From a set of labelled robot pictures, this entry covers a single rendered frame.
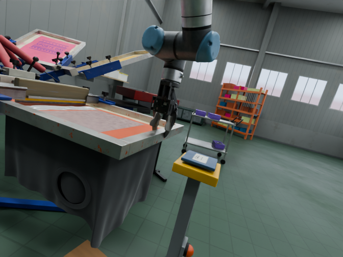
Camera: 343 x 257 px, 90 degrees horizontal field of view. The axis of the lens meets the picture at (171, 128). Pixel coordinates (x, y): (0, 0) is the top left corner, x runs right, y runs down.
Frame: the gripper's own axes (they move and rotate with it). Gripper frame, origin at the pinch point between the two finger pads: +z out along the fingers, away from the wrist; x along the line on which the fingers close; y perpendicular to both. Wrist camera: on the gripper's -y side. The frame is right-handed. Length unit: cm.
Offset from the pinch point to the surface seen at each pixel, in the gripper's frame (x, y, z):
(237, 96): 34, -861, -93
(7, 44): -125, -13, -23
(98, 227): -7.7, 18.8, 35.1
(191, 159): 17.0, 16.3, 1.1
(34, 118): -28.7, 29.0, 0.4
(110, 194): -7.3, 15.9, 23.3
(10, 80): -80, 8, -4
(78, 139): -11.4, 29.1, 1.8
